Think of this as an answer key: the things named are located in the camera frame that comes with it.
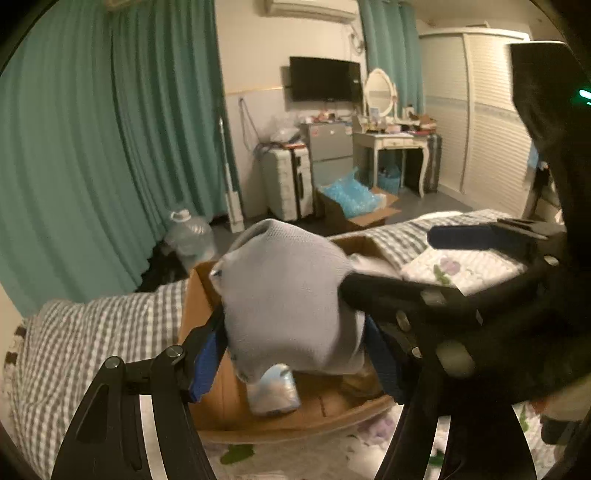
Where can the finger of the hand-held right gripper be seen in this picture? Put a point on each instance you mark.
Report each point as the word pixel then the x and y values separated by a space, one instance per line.
pixel 388 293
pixel 461 236

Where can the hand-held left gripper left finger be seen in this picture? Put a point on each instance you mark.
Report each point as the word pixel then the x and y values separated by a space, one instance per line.
pixel 206 364

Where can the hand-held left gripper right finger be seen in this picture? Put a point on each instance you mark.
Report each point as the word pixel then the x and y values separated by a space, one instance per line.
pixel 384 364

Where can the cardboard box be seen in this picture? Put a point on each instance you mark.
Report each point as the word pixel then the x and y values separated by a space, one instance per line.
pixel 341 219
pixel 221 392

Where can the grey knitted sock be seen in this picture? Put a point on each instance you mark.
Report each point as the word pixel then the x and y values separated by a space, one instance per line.
pixel 286 295

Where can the white blue tissue packet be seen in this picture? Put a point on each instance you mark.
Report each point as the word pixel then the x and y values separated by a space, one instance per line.
pixel 273 390

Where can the dark suitcase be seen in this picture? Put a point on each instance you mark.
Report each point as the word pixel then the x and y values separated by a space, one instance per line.
pixel 434 161

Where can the cardboard box on floor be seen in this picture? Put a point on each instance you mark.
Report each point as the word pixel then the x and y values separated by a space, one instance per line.
pixel 341 219

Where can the blue waste bin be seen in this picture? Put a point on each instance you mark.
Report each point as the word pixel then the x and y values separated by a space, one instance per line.
pixel 390 180

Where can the blue plastic packing bags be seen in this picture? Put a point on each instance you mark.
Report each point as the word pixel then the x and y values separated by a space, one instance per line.
pixel 353 196

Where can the white dressing table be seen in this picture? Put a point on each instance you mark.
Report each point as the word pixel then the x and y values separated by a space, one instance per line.
pixel 392 141

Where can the white slatted wardrobe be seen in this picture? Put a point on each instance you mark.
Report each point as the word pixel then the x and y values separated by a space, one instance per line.
pixel 485 115

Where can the clutter of cosmetics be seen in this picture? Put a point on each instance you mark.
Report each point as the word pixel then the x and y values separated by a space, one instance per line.
pixel 406 122

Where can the large clear water bottle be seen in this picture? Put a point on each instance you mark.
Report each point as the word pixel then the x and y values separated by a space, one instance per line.
pixel 191 237

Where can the white hard suitcase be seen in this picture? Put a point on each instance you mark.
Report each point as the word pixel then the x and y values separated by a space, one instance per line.
pixel 284 182

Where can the small grey fridge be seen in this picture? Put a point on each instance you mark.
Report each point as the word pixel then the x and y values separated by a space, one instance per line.
pixel 328 147

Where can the white oval vanity mirror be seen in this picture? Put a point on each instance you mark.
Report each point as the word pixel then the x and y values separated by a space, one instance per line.
pixel 380 92

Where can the white flat mop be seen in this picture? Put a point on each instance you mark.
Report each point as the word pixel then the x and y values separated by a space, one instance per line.
pixel 230 184

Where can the clear plastic bag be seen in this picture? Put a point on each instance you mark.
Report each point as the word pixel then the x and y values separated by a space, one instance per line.
pixel 284 131

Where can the narrow teal curtain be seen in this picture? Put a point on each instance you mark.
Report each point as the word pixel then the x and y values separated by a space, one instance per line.
pixel 392 46

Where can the wide teal curtain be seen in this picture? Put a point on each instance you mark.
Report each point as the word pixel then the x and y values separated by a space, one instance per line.
pixel 106 138

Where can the white air conditioner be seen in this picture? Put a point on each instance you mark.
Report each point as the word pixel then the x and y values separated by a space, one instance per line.
pixel 309 8

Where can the black wall television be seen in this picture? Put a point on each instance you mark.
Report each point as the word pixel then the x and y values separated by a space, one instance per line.
pixel 325 78

